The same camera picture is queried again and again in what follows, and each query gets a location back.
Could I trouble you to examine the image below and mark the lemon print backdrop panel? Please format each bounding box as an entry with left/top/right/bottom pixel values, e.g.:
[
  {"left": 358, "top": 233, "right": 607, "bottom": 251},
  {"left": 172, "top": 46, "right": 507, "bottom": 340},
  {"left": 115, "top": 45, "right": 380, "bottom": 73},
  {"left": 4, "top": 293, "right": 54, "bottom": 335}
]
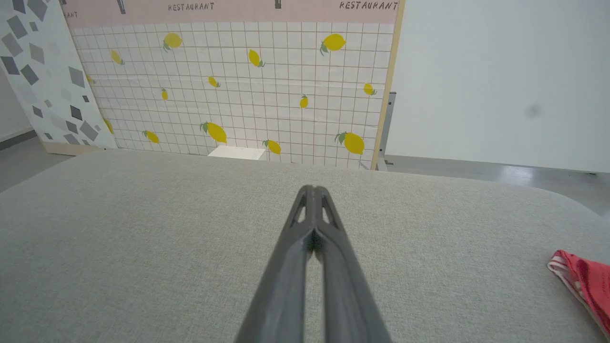
[{"left": 58, "top": 0, "right": 407, "bottom": 171}]

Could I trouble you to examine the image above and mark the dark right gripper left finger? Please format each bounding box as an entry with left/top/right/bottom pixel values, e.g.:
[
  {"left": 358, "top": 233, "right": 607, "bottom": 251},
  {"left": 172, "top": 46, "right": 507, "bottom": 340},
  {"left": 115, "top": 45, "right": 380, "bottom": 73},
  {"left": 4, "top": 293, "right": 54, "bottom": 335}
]
[{"left": 235, "top": 185, "right": 316, "bottom": 343}]

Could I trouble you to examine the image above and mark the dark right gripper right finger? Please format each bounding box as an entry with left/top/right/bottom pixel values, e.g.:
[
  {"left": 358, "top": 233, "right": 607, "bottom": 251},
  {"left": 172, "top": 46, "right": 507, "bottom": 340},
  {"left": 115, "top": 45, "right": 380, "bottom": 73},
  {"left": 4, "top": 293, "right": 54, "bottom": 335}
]
[{"left": 313, "top": 185, "right": 394, "bottom": 343}]

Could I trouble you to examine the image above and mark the red and white garment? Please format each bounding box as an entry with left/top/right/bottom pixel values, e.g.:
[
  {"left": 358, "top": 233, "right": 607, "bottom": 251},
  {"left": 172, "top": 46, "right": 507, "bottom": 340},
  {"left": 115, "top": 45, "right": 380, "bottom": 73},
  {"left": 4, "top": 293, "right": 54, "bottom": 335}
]
[{"left": 547, "top": 249, "right": 610, "bottom": 340}]

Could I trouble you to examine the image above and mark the grey fabric sofa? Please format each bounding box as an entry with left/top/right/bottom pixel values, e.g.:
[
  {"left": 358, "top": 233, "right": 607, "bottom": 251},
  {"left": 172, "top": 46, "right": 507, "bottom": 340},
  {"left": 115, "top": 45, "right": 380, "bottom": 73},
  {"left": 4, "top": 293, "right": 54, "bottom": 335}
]
[{"left": 0, "top": 148, "right": 610, "bottom": 343}]

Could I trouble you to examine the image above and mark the grey metal panel stand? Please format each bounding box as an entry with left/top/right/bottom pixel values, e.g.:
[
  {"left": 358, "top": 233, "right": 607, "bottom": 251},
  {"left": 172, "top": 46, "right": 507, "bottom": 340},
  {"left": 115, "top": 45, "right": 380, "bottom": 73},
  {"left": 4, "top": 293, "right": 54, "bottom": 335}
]
[{"left": 376, "top": 91, "right": 397, "bottom": 172}]

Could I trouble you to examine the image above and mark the white box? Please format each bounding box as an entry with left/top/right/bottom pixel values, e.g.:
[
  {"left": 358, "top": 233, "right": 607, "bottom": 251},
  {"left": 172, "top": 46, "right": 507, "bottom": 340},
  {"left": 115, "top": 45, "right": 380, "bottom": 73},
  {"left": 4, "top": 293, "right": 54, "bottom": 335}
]
[{"left": 207, "top": 145, "right": 267, "bottom": 161}]

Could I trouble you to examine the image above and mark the grey diamond pattern panel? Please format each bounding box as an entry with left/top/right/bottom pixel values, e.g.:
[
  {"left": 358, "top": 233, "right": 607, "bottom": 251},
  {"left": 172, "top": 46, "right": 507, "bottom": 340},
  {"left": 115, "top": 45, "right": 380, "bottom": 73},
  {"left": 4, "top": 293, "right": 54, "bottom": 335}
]
[{"left": 0, "top": 0, "right": 118, "bottom": 156}]

